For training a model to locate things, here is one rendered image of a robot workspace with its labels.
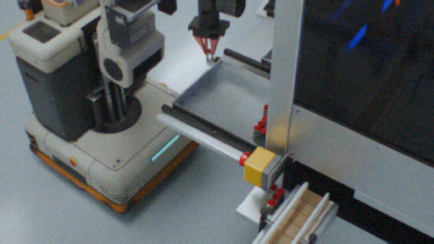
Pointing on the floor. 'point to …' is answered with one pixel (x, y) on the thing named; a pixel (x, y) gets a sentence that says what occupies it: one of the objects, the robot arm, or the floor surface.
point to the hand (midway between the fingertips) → (209, 52)
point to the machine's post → (284, 78)
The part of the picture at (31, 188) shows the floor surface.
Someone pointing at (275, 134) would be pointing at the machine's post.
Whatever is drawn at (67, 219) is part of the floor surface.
